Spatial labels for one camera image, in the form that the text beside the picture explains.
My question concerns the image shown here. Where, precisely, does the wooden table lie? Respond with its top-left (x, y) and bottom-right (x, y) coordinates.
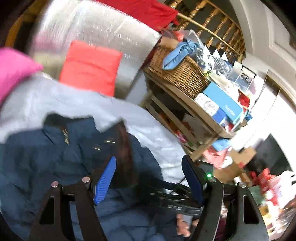
top-left (140, 67), bottom-right (235, 161)

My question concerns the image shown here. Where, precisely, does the red blanket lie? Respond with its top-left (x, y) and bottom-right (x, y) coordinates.
top-left (99, 0), bottom-right (179, 32)

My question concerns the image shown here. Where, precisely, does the wooden stair railing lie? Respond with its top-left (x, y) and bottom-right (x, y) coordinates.
top-left (164, 1), bottom-right (245, 64)

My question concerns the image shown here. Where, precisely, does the wicker basket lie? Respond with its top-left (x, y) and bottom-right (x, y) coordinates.
top-left (149, 44), bottom-right (210, 99)

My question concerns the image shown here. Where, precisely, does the orange red pillow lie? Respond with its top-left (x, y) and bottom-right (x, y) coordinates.
top-left (59, 40), bottom-right (122, 96)

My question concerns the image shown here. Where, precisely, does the clear plastic storage bin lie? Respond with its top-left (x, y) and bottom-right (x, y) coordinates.
top-left (227, 61), bottom-right (264, 101)

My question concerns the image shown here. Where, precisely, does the silver foil wrapped headboard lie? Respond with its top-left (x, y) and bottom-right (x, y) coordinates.
top-left (26, 1), bottom-right (161, 99)

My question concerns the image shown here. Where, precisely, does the pink pillow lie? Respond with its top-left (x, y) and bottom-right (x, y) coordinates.
top-left (0, 47), bottom-right (43, 104)

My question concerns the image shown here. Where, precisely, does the grey bed sheet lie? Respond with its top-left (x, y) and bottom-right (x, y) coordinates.
top-left (1, 73), bottom-right (185, 183)

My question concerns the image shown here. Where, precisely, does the light blue cloth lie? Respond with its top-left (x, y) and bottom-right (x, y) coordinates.
top-left (162, 40), bottom-right (201, 70)

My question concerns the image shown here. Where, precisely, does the white blue tissue box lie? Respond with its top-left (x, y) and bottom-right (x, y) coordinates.
top-left (194, 93), bottom-right (226, 124)

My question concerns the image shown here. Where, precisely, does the person's right hand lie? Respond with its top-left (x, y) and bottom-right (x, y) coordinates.
top-left (176, 214), bottom-right (191, 237)

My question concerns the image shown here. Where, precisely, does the navy blue padded jacket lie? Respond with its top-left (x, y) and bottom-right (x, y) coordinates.
top-left (1, 114), bottom-right (183, 240)

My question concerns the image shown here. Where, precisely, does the blue fashion box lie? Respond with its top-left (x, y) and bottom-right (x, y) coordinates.
top-left (203, 82), bottom-right (243, 124)

